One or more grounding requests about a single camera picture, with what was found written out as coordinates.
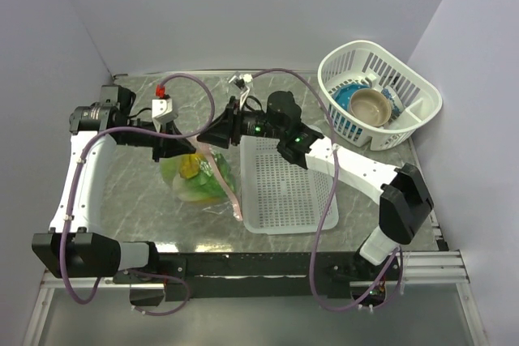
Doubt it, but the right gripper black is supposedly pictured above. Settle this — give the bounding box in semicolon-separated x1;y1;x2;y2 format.
196;97;285;150

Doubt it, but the clear zip bag pink slider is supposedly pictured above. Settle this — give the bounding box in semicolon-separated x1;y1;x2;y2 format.
159;137;242;221

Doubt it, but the fake green lettuce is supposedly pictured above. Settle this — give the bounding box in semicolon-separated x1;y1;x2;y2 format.
159;153;227;203

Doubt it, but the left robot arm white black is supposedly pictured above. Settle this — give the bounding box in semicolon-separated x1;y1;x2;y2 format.
32;85;195;283

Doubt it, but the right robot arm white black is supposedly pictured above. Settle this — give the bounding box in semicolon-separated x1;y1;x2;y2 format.
197;91;434;280

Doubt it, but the white perforated shallow tray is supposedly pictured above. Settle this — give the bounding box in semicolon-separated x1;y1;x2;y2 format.
240;136;332;235

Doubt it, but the blue plate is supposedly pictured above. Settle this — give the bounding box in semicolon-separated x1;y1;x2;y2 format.
332;83;368;111

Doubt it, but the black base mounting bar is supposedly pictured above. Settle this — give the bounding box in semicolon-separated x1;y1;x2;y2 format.
113;252;402;305

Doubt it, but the beige bowl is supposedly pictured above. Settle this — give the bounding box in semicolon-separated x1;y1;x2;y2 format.
348;88;392;127

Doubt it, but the white slatted dish basket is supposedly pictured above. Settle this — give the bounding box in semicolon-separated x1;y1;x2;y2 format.
317;40;443;151

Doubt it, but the white blue patterned dish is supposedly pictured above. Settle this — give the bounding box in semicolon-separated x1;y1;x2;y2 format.
381;87;405;117

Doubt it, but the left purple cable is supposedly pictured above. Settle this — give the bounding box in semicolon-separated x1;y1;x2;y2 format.
59;72;216;318

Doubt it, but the purple cable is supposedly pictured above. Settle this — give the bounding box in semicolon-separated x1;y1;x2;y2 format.
59;72;216;318
249;68;405;313

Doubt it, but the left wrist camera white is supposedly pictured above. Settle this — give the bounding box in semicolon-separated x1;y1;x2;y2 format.
152;97;178;125

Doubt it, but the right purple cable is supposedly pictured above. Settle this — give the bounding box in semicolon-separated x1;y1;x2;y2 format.
249;68;405;313

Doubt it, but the aluminium frame rail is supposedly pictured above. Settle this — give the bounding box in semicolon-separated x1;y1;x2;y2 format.
24;252;488;345

